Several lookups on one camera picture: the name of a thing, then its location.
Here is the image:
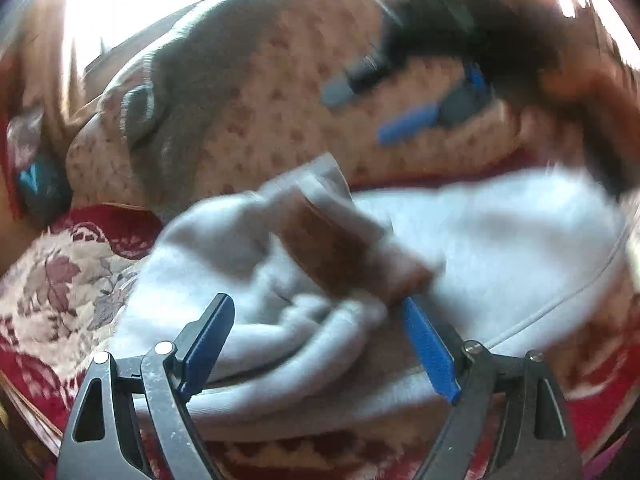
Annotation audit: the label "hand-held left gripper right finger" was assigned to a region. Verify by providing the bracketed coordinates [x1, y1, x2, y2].
[401, 296, 584, 480]

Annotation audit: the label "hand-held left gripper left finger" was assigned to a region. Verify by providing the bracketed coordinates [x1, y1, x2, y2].
[56, 292, 236, 480]

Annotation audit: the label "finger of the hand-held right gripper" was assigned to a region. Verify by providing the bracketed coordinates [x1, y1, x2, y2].
[376, 62, 497, 147]
[321, 50, 403, 109]

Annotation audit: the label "light grey pants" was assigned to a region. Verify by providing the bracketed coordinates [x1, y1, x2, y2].
[107, 154, 632, 442]

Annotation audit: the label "floral beige pillow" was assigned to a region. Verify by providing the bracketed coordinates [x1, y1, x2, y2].
[65, 0, 531, 211]

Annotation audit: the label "grey fleece cloth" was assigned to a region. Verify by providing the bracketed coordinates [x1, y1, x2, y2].
[119, 0, 326, 213]

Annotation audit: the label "floral plush blanket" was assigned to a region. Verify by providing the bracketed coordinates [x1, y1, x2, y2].
[0, 160, 640, 480]

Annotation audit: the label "bright window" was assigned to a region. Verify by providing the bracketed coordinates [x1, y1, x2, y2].
[47, 0, 306, 78]

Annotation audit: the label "dark teal bag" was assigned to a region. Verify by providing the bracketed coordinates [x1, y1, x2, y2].
[16, 152, 73, 217]

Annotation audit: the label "clear plastic bag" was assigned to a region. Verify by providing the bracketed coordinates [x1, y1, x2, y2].
[6, 104, 47, 173]

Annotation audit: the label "orange curtain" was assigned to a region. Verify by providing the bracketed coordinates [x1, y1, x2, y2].
[0, 0, 118, 201]

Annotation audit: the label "white cord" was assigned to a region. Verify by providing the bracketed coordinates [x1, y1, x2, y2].
[486, 222, 632, 352]

